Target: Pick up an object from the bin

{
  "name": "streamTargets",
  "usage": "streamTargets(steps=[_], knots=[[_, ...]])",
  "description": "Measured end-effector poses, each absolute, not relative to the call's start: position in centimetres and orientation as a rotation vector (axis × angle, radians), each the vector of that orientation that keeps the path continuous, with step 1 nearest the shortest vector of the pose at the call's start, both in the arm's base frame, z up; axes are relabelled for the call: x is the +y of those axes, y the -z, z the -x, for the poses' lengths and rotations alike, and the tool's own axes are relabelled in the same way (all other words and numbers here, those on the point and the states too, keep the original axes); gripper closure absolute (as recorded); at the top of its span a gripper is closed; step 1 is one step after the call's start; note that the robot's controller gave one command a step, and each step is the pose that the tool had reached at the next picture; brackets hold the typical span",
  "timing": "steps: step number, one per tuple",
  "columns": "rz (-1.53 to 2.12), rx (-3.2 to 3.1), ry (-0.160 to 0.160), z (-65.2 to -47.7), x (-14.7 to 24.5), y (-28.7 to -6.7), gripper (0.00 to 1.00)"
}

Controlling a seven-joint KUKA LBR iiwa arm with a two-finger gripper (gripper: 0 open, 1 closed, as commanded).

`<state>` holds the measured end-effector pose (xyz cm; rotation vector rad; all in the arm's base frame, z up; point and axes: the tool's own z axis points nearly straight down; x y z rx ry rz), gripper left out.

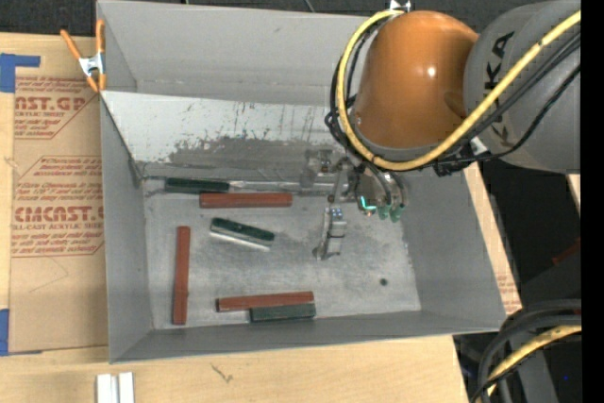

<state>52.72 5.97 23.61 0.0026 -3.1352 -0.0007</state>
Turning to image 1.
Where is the dark green flat block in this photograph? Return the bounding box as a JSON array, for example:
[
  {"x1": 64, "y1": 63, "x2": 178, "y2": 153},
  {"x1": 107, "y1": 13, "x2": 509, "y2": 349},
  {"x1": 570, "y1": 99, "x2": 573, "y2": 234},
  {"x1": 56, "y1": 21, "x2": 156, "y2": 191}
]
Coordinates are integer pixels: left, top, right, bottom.
[
  {"x1": 248, "y1": 301, "x2": 318, "y2": 324},
  {"x1": 208, "y1": 216, "x2": 277, "y2": 253},
  {"x1": 164, "y1": 176, "x2": 231, "y2": 195}
]

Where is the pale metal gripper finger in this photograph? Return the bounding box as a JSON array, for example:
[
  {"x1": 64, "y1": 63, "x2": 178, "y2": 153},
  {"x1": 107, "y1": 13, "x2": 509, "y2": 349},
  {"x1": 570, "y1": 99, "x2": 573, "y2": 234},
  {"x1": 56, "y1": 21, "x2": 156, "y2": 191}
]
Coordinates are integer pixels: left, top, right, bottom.
[
  {"x1": 311, "y1": 207, "x2": 344, "y2": 261},
  {"x1": 329, "y1": 219, "x2": 349, "y2": 257}
]

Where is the red-brown flat block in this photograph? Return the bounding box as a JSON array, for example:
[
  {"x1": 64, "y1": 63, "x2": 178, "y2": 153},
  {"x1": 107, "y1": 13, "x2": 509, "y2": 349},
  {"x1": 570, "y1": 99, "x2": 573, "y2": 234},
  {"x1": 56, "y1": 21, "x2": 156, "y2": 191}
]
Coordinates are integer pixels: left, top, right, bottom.
[
  {"x1": 215, "y1": 290, "x2": 316, "y2": 313},
  {"x1": 171, "y1": 225, "x2": 193, "y2": 327},
  {"x1": 198, "y1": 192, "x2": 294, "y2": 210}
]

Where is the grey metal bin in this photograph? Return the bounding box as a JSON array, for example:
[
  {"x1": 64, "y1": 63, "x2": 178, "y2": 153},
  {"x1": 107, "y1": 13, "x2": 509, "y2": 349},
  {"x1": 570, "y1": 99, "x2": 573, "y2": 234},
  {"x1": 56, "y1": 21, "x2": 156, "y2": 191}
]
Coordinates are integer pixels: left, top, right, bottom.
[{"x1": 95, "y1": 0, "x2": 509, "y2": 365}]

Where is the brown cardboard board, red print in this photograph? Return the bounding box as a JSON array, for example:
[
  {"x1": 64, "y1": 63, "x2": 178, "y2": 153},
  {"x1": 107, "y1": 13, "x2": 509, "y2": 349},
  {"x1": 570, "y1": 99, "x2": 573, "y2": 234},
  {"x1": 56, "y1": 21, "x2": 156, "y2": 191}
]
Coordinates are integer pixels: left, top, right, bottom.
[{"x1": 0, "y1": 31, "x2": 524, "y2": 358}]

